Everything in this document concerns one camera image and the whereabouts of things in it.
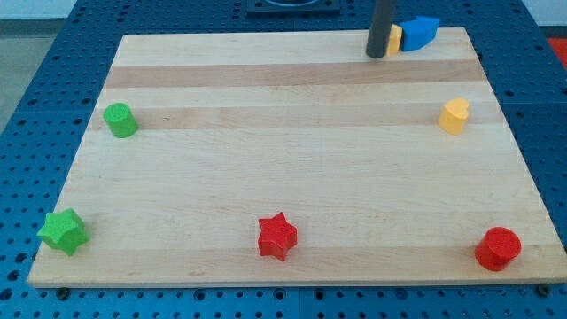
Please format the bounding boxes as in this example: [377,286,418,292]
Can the wooden board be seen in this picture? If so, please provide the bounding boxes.
[28,27,566,288]

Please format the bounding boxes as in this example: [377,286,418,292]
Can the red star block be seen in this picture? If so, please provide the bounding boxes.
[258,212,298,261]

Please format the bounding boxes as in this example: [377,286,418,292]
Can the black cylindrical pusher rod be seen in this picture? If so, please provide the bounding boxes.
[366,0,397,58]

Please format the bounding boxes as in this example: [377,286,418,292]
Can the green cylinder block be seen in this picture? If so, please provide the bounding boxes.
[103,103,138,138]

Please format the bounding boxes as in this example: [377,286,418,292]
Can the yellow block behind rod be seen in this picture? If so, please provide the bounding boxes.
[386,24,403,56]

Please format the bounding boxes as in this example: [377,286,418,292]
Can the yellow heart block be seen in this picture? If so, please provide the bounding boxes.
[438,97,470,136]

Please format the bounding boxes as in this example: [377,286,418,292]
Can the blue arrow-shaped block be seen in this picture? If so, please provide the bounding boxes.
[399,16,440,51]

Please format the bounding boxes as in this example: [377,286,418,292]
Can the green star block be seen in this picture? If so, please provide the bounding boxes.
[36,208,90,256]

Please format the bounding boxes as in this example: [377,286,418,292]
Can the red cylinder block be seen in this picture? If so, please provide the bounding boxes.
[475,227,522,271]

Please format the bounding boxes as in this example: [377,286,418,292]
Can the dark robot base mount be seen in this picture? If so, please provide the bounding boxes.
[243,0,341,15]

